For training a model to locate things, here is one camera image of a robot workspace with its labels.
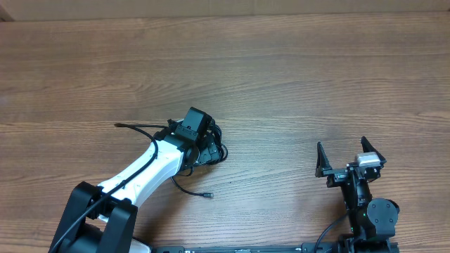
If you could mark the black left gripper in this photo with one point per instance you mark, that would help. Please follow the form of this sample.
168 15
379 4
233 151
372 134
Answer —
207 148

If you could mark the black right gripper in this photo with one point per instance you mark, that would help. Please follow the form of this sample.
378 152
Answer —
337 176

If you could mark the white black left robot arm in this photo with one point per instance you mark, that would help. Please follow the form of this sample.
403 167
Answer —
102 218

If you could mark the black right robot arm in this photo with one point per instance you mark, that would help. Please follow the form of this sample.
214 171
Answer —
372 220

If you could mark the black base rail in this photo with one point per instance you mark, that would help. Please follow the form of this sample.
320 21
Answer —
306 247

